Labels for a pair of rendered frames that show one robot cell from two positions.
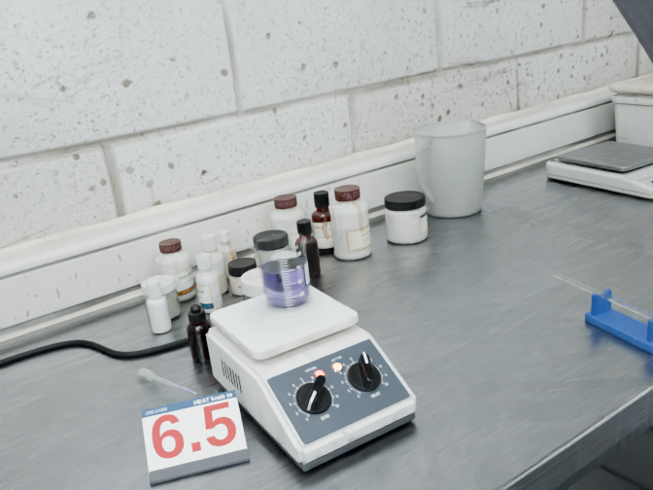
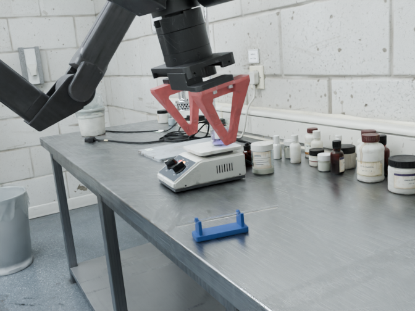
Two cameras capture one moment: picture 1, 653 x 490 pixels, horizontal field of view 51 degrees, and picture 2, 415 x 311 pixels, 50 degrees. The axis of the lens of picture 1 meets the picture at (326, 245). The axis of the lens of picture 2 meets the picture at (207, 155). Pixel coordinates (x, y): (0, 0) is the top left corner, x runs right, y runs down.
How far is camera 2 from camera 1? 1.32 m
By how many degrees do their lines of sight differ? 91
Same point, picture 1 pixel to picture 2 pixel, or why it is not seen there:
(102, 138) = (327, 74)
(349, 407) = (169, 172)
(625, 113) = not seen: outside the picture
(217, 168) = (372, 105)
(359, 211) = (360, 149)
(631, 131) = not seen: outside the picture
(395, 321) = (265, 189)
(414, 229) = (389, 181)
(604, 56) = not seen: outside the picture
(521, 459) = (139, 206)
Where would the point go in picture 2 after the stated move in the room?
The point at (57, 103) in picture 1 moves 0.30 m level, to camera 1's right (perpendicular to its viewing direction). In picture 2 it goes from (315, 55) to (334, 56)
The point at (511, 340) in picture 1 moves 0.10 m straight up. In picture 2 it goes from (228, 209) to (225, 163)
